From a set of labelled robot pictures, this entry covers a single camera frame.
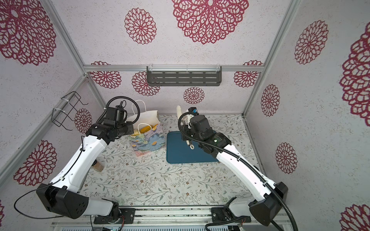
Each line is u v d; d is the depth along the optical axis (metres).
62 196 0.38
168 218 0.73
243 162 0.44
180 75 0.93
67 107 0.78
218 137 0.49
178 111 0.73
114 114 0.57
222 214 0.74
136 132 0.76
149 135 0.80
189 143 0.66
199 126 0.49
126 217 0.73
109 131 0.52
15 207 0.39
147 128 0.90
